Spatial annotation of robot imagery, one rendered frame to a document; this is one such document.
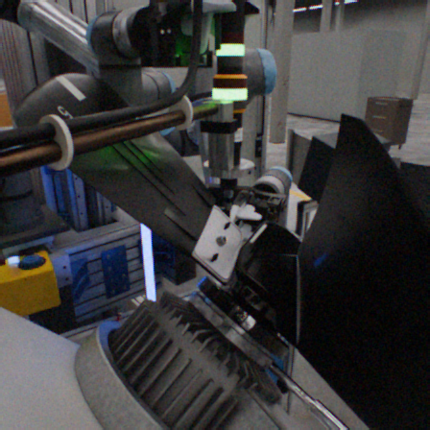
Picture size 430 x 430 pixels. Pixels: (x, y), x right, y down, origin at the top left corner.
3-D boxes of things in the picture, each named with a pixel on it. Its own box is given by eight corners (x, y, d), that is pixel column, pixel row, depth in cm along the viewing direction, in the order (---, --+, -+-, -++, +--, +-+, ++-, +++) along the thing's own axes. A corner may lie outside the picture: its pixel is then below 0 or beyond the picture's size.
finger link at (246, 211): (255, 220, 64) (268, 204, 73) (224, 211, 66) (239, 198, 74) (252, 236, 66) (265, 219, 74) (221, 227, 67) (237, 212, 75)
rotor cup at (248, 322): (265, 350, 39) (340, 256, 41) (179, 273, 47) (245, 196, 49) (290, 366, 51) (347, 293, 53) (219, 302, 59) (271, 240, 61)
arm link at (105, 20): (124, 64, 72) (120, 15, 69) (155, 64, 64) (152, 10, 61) (84, 64, 67) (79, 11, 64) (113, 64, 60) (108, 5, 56)
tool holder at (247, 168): (239, 185, 46) (241, 104, 42) (188, 179, 49) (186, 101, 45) (260, 168, 54) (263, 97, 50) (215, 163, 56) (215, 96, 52)
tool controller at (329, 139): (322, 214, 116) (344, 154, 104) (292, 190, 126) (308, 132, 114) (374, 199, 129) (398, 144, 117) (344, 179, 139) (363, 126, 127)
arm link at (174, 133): (139, 158, 134) (136, 121, 129) (174, 155, 140) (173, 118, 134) (149, 166, 124) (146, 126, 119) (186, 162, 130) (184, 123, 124)
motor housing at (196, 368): (258, 508, 45) (323, 420, 47) (130, 482, 31) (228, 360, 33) (175, 382, 63) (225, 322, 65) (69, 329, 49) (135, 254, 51)
